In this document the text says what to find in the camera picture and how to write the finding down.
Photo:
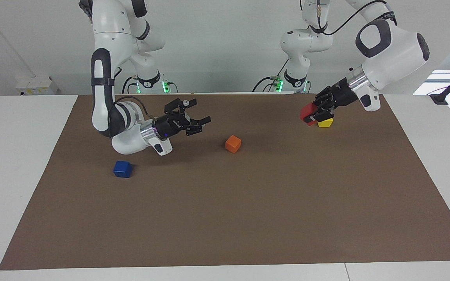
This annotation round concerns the white wall box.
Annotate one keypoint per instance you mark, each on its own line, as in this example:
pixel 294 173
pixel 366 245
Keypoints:
pixel 37 84

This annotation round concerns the red wooden block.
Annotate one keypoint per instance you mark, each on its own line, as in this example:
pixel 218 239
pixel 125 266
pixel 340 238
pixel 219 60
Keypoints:
pixel 306 113

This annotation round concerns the blue wooden block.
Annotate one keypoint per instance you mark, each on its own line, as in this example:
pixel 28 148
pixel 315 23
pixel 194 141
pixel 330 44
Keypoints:
pixel 122 169

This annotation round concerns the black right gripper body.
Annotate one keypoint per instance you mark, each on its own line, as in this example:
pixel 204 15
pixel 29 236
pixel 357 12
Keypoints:
pixel 168 125

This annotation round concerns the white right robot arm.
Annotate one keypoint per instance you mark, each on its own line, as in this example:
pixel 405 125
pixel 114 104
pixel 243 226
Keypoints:
pixel 104 23

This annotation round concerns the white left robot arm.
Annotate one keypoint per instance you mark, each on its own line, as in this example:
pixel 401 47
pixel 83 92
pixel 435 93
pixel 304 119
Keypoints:
pixel 397 47

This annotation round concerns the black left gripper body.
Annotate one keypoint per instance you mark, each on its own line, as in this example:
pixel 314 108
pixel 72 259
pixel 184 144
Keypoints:
pixel 342 97

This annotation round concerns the brown table mat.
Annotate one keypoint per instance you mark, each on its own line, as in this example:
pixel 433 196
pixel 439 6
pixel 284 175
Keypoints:
pixel 225 214

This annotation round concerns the yellow wooden block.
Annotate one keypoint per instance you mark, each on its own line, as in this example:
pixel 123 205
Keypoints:
pixel 326 123

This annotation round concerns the orange wooden block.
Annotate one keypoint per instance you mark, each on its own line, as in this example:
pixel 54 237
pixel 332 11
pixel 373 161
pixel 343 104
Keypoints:
pixel 233 144

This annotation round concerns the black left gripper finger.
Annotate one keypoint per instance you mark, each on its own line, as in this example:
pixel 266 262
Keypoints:
pixel 322 99
pixel 322 115

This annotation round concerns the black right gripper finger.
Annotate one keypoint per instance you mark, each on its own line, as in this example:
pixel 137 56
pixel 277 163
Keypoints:
pixel 180 105
pixel 197 125

